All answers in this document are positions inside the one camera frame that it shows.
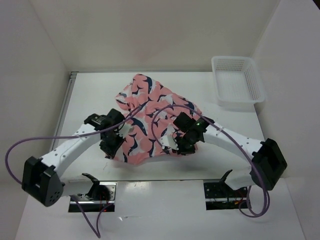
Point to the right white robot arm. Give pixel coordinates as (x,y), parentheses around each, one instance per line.
(266,161)

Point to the white plastic mesh basket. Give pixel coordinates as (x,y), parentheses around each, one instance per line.
(237,81)

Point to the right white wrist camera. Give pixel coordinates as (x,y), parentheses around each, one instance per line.
(169,144)

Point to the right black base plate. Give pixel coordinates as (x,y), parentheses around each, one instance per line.
(219,196)

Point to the pink shark print shorts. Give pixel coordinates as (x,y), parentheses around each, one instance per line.
(159,108)

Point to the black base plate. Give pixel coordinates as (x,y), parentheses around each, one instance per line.
(219,196)
(102,198)

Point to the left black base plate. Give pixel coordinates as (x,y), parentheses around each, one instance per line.
(102,198)

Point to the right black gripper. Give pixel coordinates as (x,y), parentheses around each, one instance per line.
(181,150)

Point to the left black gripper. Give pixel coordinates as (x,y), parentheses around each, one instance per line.
(111,151)

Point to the aluminium table edge rail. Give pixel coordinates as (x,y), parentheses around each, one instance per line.
(65,103)

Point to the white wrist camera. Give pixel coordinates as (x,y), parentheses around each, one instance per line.
(169,144)
(124,130)

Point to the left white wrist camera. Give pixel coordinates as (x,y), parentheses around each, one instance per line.
(124,130)

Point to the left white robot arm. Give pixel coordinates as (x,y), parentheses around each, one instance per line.
(42,176)

